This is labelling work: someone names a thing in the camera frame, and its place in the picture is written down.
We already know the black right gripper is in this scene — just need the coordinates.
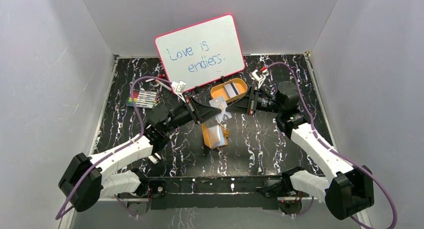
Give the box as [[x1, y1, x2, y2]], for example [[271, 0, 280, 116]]
[[225, 85, 284, 116]]

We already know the orange leather card holder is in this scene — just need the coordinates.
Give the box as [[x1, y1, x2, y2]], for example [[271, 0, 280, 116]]
[[201, 123, 230, 149]]

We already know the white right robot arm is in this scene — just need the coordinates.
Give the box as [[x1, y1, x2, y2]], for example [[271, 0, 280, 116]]
[[226, 81, 375, 220]]

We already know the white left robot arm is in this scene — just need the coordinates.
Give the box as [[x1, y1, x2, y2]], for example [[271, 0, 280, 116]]
[[58, 96, 222, 212]]

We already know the card with black stripe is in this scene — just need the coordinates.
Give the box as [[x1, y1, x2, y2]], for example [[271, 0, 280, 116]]
[[224, 82, 240, 99]]

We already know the orange oval tray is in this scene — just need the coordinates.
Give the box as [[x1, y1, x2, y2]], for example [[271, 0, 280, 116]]
[[210, 78, 249, 104]]

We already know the black whiteboard stand foot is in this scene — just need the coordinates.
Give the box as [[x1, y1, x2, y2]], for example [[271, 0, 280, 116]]
[[220, 76, 228, 83]]

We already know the white marker pen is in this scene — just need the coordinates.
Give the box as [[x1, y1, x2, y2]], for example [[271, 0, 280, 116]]
[[155, 79, 172, 91]]

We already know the pack of coloured markers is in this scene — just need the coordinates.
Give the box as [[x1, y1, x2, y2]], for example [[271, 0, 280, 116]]
[[132, 90, 158, 109]]

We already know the pink framed whiteboard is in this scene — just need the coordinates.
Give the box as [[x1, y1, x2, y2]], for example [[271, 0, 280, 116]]
[[154, 13, 246, 92]]

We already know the small white object on table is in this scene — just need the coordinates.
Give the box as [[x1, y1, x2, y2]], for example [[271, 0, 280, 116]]
[[147, 153, 162, 165]]

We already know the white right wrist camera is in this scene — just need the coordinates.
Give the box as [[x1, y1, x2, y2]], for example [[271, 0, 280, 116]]
[[251, 67, 269, 89]]

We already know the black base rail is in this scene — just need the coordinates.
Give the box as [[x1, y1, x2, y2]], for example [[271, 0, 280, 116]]
[[117, 176, 314, 218]]

